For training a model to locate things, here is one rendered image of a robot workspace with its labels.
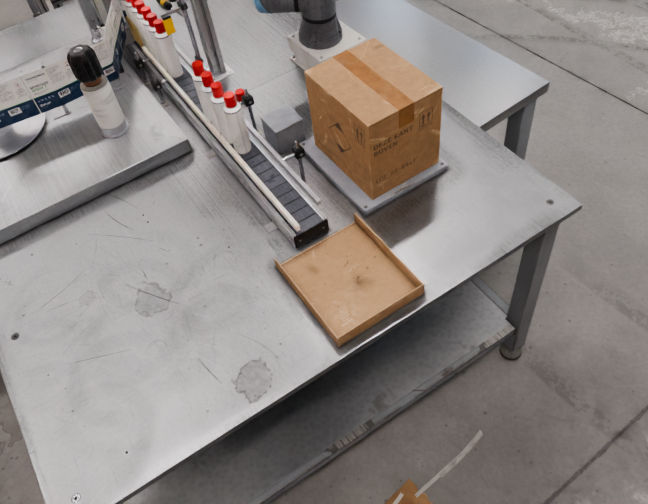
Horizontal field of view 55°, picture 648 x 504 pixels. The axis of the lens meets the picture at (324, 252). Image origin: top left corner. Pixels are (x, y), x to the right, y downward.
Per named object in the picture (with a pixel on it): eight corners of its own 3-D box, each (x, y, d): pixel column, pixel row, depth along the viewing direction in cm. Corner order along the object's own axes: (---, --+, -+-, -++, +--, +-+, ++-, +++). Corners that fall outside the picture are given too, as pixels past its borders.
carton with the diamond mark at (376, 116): (314, 144, 192) (303, 70, 171) (377, 111, 198) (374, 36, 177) (372, 200, 175) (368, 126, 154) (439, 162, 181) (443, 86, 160)
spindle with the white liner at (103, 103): (98, 128, 203) (58, 48, 180) (123, 116, 205) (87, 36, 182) (107, 142, 198) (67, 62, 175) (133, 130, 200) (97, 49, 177)
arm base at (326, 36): (290, 34, 217) (287, 8, 209) (327, 19, 221) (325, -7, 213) (313, 55, 209) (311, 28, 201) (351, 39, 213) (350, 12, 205)
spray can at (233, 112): (232, 148, 190) (216, 93, 174) (246, 141, 191) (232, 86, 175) (240, 157, 187) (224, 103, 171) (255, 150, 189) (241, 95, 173)
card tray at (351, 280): (276, 267, 166) (273, 258, 163) (356, 221, 173) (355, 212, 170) (338, 347, 149) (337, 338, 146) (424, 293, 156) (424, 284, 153)
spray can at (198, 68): (202, 116, 201) (185, 62, 185) (216, 110, 202) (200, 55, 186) (209, 125, 198) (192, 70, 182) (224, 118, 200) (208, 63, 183)
